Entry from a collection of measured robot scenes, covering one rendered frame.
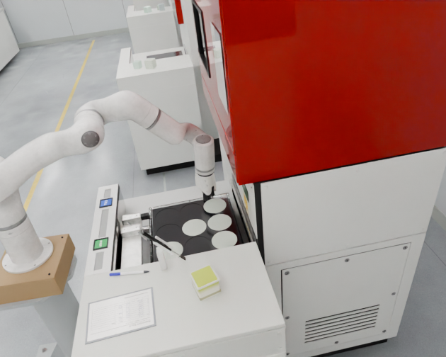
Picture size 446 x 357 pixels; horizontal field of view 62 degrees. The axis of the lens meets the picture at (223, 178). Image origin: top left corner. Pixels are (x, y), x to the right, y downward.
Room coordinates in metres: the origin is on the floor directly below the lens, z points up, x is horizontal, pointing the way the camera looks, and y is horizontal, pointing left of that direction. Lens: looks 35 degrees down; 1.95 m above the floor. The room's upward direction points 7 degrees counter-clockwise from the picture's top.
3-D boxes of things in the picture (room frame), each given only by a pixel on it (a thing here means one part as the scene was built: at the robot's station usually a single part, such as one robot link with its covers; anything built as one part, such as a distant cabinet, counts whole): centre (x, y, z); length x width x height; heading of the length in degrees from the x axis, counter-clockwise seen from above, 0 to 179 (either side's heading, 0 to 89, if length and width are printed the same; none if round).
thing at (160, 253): (0.91, 0.23, 1.03); 0.06 x 0.04 x 0.13; 96
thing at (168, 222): (1.17, 0.14, 0.90); 0.34 x 0.34 x 0.01; 6
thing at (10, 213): (1.14, 0.81, 1.22); 0.19 x 0.12 x 0.24; 15
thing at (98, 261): (1.19, 0.51, 0.89); 0.55 x 0.09 x 0.14; 6
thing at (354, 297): (1.42, -0.40, 0.41); 0.82 x 0.71 x 0.82; 6
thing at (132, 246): (1.12, 0.41, 0.87); 0.36 x 0.08 x 0.03; 6
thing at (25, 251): (1.11, 0.81, 1.01); 0.19 x 0.19 x 0.18
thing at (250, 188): (1.38, -0.06, 1.02); 0.82 x 0.03 x 0.40; 6
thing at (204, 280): (0.79, 0.10, 1.00); 0.07 x 0.07 x 0.07; 21
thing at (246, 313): (0.77, 0.20, 0.89); 0.62 x 0.35 x 0.14; 96
